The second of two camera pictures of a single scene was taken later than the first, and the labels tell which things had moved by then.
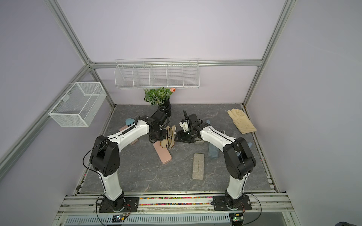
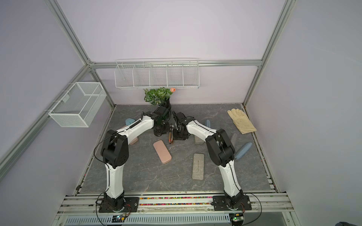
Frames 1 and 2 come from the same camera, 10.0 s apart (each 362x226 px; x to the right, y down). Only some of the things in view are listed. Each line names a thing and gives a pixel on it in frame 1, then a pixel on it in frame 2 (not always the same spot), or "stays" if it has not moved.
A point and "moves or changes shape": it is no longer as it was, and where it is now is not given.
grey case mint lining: (199, 142) stays
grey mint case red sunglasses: (198, 167) stays
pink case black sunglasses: (163, 153) stays
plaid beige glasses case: (168, 141) moves or changes shape
